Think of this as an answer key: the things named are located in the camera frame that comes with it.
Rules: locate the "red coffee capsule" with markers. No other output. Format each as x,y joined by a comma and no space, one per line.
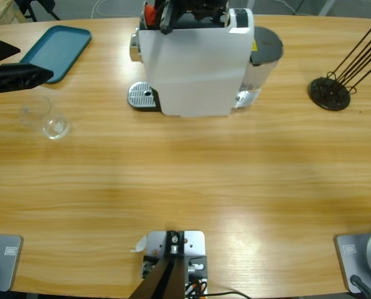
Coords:
150,15

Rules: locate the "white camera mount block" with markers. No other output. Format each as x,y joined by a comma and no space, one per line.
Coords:
193,243

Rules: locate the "white paper tag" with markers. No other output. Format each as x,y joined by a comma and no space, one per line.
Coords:
139,244

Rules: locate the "teal plastic tray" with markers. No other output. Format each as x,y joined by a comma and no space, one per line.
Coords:
61,50

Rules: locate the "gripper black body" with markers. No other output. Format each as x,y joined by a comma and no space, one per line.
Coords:
198,6

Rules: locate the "black chair legs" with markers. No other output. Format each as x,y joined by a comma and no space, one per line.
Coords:
30,7

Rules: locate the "black capsule holder with rods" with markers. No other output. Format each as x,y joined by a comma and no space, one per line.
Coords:
321,93

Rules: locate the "black camera post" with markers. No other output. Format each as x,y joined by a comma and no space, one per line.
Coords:
160,283

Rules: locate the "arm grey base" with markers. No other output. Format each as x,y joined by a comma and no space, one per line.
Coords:
5,261
356,258

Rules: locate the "grey metal leg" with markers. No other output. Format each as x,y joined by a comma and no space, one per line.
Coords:
327,7

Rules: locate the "white capsule coffee machine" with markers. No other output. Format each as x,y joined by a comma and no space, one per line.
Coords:
191,68

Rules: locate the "clear glass cup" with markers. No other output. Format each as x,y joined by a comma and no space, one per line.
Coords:
45,118

